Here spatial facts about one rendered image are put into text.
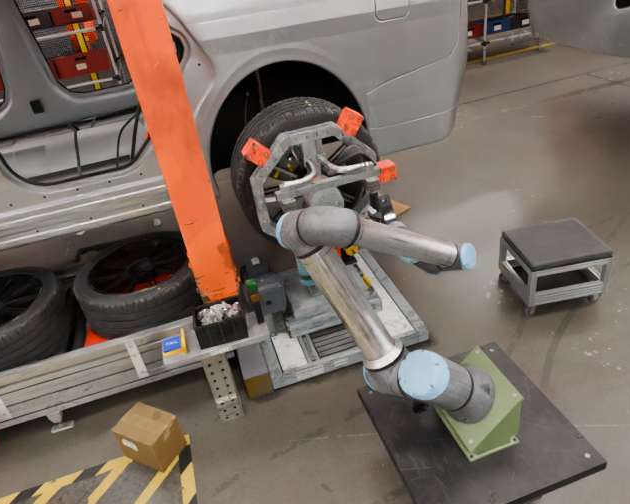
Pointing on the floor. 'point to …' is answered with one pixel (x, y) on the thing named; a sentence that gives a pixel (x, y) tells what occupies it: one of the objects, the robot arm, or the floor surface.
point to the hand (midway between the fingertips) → (373, 204)
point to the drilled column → (223, 387)
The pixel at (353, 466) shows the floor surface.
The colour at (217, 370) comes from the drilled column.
